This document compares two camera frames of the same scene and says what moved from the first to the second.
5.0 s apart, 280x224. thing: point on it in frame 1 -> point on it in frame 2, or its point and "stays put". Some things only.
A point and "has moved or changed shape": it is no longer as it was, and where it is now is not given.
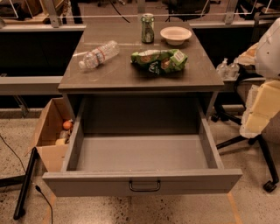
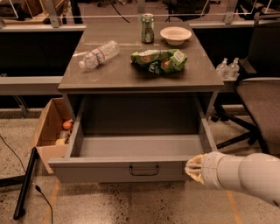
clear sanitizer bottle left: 222,70 stays put
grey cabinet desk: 111,59 stays put
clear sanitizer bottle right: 233,70 stays put
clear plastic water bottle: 99,55 stays put
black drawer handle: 144,190 -> 144,174
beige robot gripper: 269,55 -> 212,170
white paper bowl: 175,35 stays put
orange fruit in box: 67,124 stays put
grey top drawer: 142,146 has moved or changed shape
